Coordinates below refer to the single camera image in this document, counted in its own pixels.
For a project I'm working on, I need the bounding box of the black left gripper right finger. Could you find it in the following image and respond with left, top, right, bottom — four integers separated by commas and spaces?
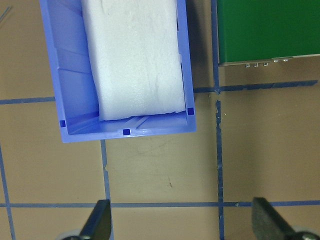
251, 197, 320, 240

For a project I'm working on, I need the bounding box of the white foam pad left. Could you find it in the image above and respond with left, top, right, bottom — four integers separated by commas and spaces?
81, 0, 186, 121

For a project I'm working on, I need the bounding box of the left blue plastic bin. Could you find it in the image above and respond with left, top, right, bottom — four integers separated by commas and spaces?
39, 0, 197, 143

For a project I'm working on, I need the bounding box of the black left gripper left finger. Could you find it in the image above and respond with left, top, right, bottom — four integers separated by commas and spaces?
59, 199, 112, 240

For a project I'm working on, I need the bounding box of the green conveyor belt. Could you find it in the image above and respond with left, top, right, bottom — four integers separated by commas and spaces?
217, 0, 320, 65

